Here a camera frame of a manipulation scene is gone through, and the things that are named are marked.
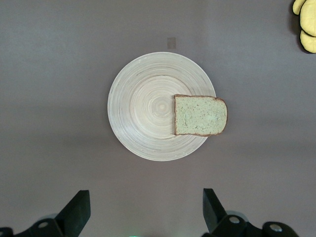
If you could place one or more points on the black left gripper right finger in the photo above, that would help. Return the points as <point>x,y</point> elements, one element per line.
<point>212,212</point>

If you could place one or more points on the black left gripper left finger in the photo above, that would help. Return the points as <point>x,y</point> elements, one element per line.
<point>76,212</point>

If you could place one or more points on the slice of brown bread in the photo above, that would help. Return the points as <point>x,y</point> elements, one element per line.
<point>200,116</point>

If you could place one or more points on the round light wooden plate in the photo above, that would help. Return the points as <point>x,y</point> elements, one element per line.
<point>148,106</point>

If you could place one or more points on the small brown tape square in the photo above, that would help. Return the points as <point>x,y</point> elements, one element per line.
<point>171,43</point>

